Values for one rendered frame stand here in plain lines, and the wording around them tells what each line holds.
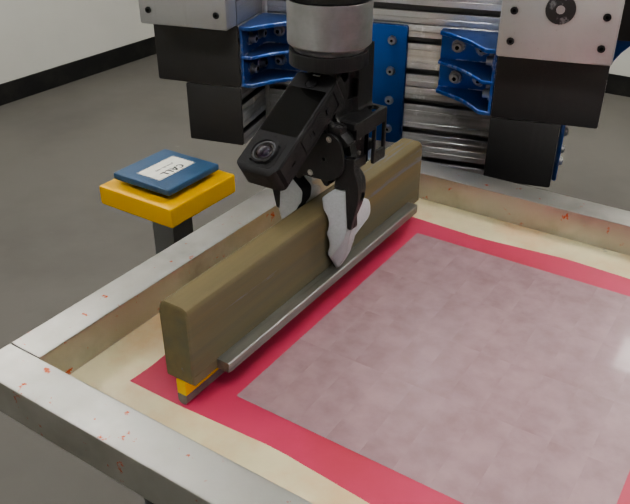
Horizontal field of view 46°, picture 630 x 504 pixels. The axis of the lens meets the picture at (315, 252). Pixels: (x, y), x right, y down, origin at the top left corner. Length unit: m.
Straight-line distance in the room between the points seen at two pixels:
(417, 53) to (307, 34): 0.48
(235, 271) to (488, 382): 0.24
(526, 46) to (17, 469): 1.55
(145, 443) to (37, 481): 1.42
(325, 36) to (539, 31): 0.38
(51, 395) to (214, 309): 0.14
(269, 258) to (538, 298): 0.29
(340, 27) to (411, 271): 0.29
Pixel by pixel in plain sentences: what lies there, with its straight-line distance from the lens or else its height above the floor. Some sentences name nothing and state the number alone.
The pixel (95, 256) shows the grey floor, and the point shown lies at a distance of 2.80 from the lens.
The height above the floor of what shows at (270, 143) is 1.14.
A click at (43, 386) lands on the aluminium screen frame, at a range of 0.64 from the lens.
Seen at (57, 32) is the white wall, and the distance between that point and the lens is 4.65.
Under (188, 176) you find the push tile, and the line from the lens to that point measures 1.00.
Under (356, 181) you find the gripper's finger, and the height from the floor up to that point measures 1.10.
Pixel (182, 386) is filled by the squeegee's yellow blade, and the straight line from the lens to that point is 0.64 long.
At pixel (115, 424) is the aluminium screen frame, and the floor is 0.99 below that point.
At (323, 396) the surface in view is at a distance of 0.65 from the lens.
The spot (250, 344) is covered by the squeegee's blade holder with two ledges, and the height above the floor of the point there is 0.99.
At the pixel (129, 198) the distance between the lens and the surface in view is 1.00.
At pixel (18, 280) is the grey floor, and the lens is 2.74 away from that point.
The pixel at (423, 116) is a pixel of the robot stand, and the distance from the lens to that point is 1.14.
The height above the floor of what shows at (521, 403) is 0.95.
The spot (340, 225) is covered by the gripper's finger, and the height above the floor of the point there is 1.05.
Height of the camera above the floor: 1.38
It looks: 31 degrees down
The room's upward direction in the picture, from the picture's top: straight up
